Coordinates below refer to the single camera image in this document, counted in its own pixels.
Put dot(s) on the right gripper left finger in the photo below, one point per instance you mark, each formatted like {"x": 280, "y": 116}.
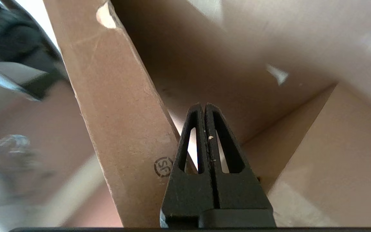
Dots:
{"x": 188, "y": 193}

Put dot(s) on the brown cardboard shoe box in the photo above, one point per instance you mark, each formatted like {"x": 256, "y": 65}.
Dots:
{"x": 124, "y": 112}

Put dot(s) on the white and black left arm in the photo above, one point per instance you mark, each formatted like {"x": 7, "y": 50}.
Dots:
{"x": 14, "y": 42}

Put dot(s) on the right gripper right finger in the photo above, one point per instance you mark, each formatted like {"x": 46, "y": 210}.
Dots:
{"x": 240, "y": 190}

